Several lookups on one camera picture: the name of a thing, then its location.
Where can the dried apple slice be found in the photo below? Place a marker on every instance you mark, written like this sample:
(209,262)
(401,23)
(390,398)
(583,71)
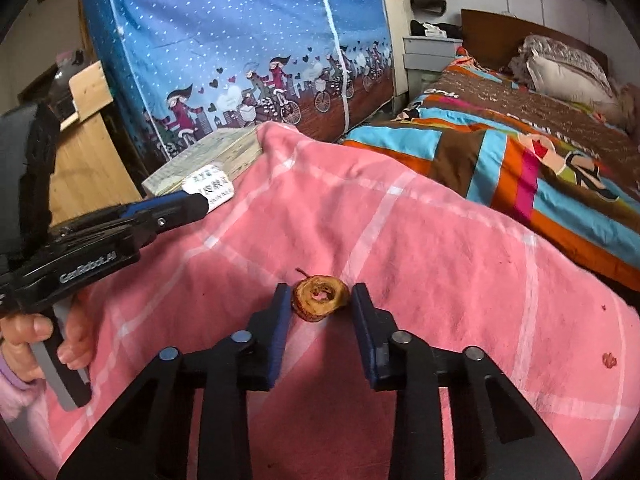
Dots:
(320,300)

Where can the thick worn book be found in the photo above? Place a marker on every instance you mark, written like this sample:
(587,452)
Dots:
(220,147)

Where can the cream pillow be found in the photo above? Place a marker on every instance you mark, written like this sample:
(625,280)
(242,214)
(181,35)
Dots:
(565,77)

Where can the person's left hand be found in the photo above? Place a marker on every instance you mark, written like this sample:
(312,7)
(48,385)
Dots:
(20,332)

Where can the frilly grey pillow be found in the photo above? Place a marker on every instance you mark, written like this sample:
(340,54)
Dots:
(550,47)

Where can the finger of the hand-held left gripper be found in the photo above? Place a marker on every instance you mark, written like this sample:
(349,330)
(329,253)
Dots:
(160,203)
(175,215)

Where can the black item on nightstand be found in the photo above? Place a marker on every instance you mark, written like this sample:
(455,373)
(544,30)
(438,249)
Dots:
(445,27)

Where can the pink checked blanket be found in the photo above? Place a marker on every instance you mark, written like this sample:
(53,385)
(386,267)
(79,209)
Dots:
(400,240)

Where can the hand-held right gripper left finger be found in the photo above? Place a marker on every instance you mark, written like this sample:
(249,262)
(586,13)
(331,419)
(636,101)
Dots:
(280,330)

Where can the brown wooden headboard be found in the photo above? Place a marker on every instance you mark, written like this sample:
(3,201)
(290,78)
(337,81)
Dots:
(490,30)

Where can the white nightstand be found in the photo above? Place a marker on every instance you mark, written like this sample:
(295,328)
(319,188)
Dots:
(425,60)

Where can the red crumb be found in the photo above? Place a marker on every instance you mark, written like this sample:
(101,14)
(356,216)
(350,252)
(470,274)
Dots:
(608,360)

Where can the colourful patchwork quilt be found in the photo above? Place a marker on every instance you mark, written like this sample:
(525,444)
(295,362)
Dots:
(500,125)

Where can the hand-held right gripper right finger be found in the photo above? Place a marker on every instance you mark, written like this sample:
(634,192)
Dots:
(361,330)

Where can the white printed paper label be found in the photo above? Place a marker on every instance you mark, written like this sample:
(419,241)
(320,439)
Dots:
(210,185)

